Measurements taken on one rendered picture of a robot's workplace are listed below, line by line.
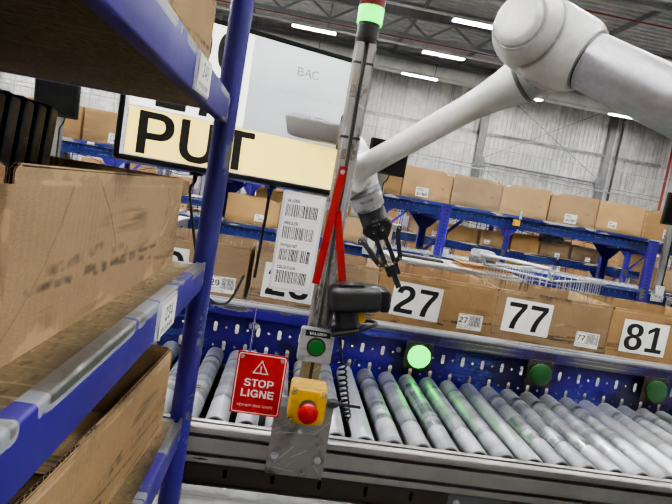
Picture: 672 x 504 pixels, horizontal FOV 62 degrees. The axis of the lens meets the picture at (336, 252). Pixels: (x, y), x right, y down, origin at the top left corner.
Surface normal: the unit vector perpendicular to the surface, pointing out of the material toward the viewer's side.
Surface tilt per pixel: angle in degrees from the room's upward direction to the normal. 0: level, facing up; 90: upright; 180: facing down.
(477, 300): 90
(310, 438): 90
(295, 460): 90
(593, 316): 90
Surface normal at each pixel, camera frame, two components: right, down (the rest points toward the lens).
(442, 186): 0.08, 0.07
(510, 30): -0.67, -0.05
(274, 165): 0.42, 0.09
